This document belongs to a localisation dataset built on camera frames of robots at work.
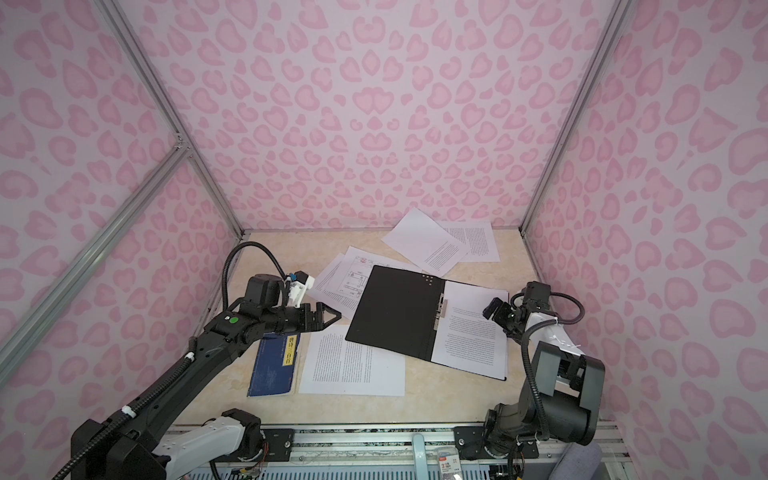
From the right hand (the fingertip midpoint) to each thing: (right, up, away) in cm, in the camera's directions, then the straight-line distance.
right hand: (498, 314), depth 90 cm
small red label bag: (-19, -30, -21) cm, 41 cm away
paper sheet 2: (-19, +22, +28) cm, 40 cm away
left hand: (-47, +3, -14) cm, 49 cm away
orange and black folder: (-19, -2, +6) cm, 20 cm away
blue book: (-65, -14, -5) cm, 67 cm away
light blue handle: (-25, -30, -22) cm, 45 cm away
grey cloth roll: (+11, -29, -22) cm, 38 cm away
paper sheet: (-10, -8, +3) cm, 13 cm away
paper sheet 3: (+2, +25, +27) cm, 37 cm away
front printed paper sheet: (-49, -14, -3) cm, 51 cm away
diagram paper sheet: (-49, +8, +15) cm, 52 cm away
